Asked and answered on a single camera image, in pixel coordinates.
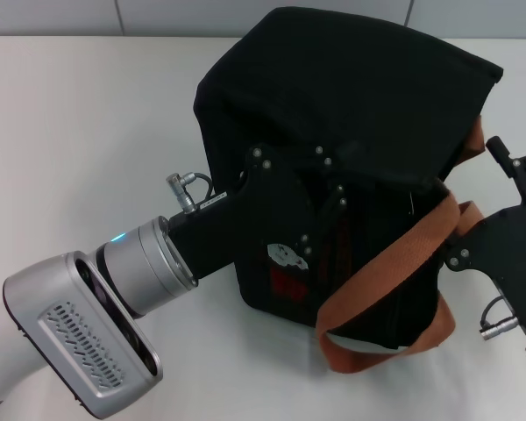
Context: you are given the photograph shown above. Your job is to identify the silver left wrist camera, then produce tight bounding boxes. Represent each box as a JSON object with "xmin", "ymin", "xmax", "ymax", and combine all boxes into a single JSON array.
[{"xmin": 2, "ymin": 250, "xmax": 164, "ymax": 420}]

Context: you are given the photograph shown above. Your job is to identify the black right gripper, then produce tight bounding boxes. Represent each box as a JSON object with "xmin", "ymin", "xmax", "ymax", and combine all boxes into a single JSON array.
[{"xmin": 442, "ymin": 135, "xmax": 526, "ymax": 348}]

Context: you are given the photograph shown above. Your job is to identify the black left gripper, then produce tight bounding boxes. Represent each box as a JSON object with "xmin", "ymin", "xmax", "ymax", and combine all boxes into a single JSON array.
[{"xmin": 166, "ymin": 142, "xmax": 369, "ymax": 282}]

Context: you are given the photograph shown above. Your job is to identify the black food bag brown handles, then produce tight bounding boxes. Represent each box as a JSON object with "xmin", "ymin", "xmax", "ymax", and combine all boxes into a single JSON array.
[{"xmin": 191, "ymin": 6, "xmax": 505, "ymax": 375}]

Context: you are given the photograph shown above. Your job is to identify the left gripper silver cable plug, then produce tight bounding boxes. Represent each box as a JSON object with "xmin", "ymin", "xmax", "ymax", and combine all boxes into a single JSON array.
[{"xmin": 165, "ymin": 173, "xmax": 216, "ymax": 216}]

